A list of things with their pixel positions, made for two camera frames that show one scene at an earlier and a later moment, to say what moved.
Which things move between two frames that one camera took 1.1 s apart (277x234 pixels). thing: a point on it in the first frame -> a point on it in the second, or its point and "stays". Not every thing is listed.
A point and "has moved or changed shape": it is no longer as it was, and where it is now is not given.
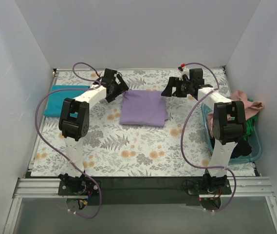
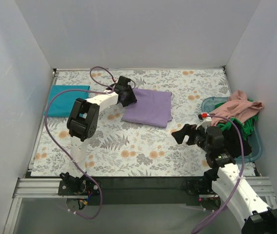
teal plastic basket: x=255 y=151 stays
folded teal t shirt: x=54 y=105 stays
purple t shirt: x=144 y=107 has moved or changed shape
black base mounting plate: x=145 y=190 stays
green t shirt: x=249 y=125 stays
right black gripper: x=175 y=87 -> x=191 y=134
